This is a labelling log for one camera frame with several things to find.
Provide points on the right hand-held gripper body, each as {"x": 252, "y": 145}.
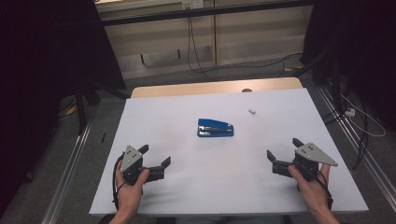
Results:
{"x": 309, "y": 155}

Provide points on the white power adapter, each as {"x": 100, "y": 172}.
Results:
{"x": 350, "y": 112}

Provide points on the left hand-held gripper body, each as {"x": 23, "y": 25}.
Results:
{"x": 130, "y": 160}

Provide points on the white wall socket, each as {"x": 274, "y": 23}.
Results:
{"x": 192, "y": 3}

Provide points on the white table cover board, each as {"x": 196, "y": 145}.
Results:
{"x": 218, "y": 174}

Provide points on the small black wall bracket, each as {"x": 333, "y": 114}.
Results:
{"x": 179, "y": 53}

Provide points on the blue stapler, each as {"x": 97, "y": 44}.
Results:
{"x": 214, "y": 127}

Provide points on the large black curtain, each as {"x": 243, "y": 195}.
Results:
{"x": 40, "y": 77}

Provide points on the black curtain with stand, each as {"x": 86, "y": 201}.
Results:
{"x": 358, "y": 46}

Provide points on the black horizontal bar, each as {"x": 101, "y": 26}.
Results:
{"x": 202, "y": 12}

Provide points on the person's left hand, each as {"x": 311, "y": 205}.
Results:
{"x": 130, "y": 196}

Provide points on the person's right hand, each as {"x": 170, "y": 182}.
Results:
{"x": 314, "y": 194}

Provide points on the round brown table grommet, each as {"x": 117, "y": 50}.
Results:
{"x": 247, "y": 90}

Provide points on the black stand legs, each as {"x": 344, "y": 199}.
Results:
{"x": 82, "y": 102}

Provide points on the wooden table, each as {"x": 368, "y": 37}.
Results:
{"x": 202, "y": 88}

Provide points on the aluminium floor rail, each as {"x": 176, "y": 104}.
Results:
{"x": 358, "y": 146}
{"x": 67, "y": 174}

